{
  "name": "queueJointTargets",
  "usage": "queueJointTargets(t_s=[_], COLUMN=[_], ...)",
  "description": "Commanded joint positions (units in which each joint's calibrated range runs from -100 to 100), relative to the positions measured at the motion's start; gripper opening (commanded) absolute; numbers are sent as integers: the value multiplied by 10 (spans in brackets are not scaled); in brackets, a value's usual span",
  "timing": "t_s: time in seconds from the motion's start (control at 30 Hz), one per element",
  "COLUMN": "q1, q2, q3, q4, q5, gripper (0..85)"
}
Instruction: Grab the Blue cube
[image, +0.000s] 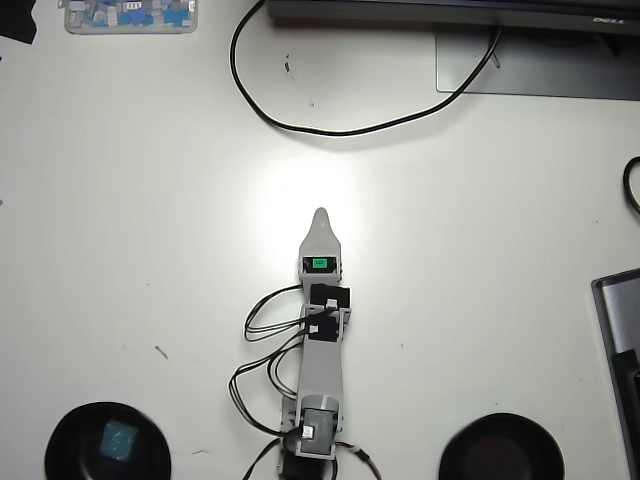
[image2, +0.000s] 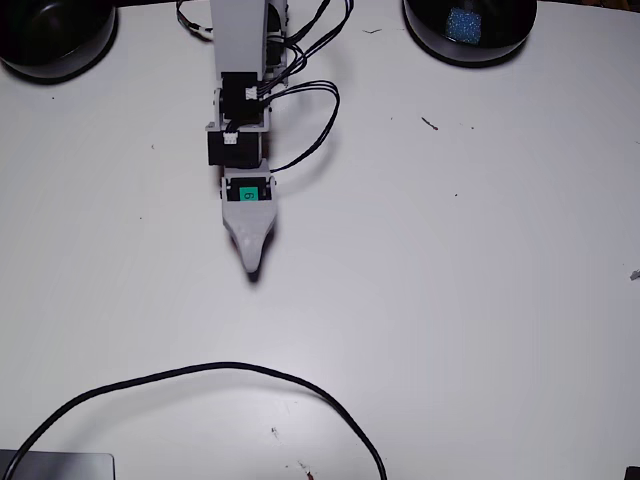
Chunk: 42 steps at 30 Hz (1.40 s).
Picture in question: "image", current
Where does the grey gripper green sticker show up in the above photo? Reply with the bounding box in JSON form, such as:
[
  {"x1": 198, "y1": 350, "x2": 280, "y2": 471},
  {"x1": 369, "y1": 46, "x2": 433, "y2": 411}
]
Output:
[{"x1": 298, "y1": 206, "x2": 346, "y2": 288}]

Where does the blue cube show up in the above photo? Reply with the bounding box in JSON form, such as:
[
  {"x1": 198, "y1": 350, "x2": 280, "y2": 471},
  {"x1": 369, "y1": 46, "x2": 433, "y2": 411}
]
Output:
[{"x1": 97, "y1": 419, "x2": 139, "y2": 462}]

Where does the black Dell monitor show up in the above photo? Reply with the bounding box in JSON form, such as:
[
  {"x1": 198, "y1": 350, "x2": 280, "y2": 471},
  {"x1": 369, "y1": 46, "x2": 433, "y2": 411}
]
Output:
[{"x1": 264, "y1": 0, "x2": 640, "y2": 37}]

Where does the grey monitor stand base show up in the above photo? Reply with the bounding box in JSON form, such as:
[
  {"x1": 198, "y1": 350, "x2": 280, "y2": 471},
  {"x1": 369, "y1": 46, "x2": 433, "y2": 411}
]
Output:
[{"x1": 435, "y1": 28, "x2": 640, "y2": 102}]

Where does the black bowl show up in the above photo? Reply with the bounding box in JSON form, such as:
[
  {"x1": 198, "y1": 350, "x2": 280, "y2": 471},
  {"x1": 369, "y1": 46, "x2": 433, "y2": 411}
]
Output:
[
  {"x1": 438, "y1": 412, "x2": 566, "y2": 480},
  {"x1": 43, "y1": 401, "x2": 173, "y2": 480}
]

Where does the clear plastic parts box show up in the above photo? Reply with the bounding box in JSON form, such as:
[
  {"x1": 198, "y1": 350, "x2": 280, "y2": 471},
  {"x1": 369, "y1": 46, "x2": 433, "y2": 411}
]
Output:
[{"x1": 63, "y1": 0, "x2": 199, "y2": 36}]

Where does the grey laptop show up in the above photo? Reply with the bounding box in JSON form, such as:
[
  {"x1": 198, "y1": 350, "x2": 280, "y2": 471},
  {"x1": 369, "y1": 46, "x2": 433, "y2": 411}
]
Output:
[{"x1": 590, "y1": 268, "x2": 640, "y2": 480}]

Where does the black device on laptop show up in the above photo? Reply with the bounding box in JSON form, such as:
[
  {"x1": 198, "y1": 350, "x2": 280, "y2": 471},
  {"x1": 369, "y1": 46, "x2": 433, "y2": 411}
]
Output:
[{"x1": 607, "y1": 348, "x2": 640, "y2": 454}]

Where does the black cloth item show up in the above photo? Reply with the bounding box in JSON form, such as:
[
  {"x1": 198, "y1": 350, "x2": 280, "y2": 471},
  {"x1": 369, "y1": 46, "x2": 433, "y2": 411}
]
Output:
[{"x1": 0, "y1": 0, "x2": 39, "y2": 46}]

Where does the black servo wire bundle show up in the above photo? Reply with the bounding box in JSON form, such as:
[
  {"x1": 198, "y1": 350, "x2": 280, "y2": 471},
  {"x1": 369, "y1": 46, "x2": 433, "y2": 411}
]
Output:
[
  {"x1": 228, "y1": 344, "x2": 308, "y2": 438},
  {"x1": 243, "y1": 283, "x2": 314, "y2": 344}
]

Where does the long black power cable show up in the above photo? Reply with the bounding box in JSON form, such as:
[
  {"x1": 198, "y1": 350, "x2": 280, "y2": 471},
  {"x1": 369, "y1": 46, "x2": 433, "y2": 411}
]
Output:
[{"x1": 229, "y1": 0, "x2": 504, "y2": 138}]

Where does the red and black cable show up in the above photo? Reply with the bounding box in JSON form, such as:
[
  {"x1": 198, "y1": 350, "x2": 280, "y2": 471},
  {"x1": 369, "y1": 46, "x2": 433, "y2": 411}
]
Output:
[{"x1": 333, "y1": 441, "x2": 387, "y2": 480}]

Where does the black base cable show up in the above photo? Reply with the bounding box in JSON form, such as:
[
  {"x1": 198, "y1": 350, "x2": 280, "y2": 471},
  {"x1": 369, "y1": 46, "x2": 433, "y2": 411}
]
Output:
[{"x1": 241, "y1": 438, "x2": 282, "y2": 480}]

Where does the black cable loop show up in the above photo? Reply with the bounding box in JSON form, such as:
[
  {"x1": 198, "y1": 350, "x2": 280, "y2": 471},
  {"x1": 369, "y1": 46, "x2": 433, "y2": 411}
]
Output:
[{"x1": 622, "y1": 155, "x2": 640, "y2": 217}]

